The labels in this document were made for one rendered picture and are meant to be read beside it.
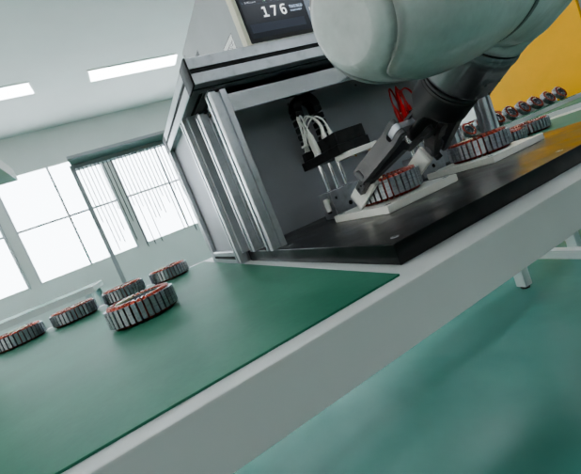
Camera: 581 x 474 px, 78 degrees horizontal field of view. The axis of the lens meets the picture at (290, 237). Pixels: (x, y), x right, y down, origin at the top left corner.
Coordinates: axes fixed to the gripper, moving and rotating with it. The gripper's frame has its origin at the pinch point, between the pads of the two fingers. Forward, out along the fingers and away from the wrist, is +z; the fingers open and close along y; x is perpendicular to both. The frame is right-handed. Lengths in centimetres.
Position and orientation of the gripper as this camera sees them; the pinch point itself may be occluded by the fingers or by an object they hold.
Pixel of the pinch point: (387, 183)
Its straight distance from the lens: 63.7
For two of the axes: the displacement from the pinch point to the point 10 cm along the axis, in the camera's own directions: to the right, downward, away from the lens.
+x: -5.2, -7.8, 3.5
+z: -1.7, 5.0, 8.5
